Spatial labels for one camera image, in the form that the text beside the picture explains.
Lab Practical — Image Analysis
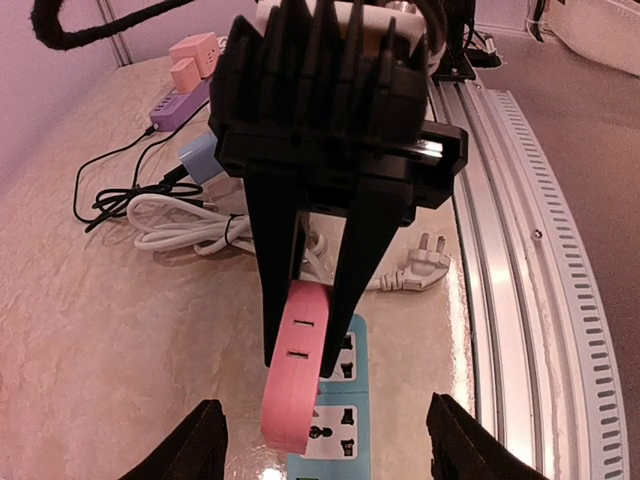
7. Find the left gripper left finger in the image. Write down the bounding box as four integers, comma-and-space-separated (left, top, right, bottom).
121, 399, 228, 480

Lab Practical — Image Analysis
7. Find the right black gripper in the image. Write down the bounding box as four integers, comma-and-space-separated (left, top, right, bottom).
215, 121, 469, 378

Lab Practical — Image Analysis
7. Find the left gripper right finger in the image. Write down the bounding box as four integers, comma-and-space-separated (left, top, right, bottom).
426, 393, 545, 479

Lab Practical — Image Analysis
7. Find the pink square adapter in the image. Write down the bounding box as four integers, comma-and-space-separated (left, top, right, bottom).
261, 280, 329, 454

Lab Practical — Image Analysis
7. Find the teal strip white cord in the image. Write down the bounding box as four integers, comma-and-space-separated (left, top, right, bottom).
299, 232, 454, 294

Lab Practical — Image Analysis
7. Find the teal power strip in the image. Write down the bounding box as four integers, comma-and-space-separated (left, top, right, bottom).
287, 315, 372, 480

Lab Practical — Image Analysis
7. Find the blue charger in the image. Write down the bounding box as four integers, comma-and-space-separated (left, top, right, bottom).
177, 133, 224, 186

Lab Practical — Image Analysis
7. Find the purple power strip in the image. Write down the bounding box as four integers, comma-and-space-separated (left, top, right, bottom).
149, 80, 209, 132

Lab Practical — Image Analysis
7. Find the beige pink charger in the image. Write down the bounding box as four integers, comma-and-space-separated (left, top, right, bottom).
169, 58, 201, 94

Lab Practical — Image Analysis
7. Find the pink cube socket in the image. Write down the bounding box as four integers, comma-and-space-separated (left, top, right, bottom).
169, 32, 222, 78

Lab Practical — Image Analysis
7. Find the long black cable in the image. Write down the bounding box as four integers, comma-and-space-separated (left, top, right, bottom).
73, 124, 161, 224

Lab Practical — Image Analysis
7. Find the white plastic basket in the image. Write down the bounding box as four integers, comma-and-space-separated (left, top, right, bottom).
547, 0, 640, 77

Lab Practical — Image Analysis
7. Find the aluminium front rail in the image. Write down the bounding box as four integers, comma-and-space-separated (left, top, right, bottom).
430, 81, 631, 479

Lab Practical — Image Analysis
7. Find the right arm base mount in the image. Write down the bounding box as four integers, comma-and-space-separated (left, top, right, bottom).
431, 29, 502, 82

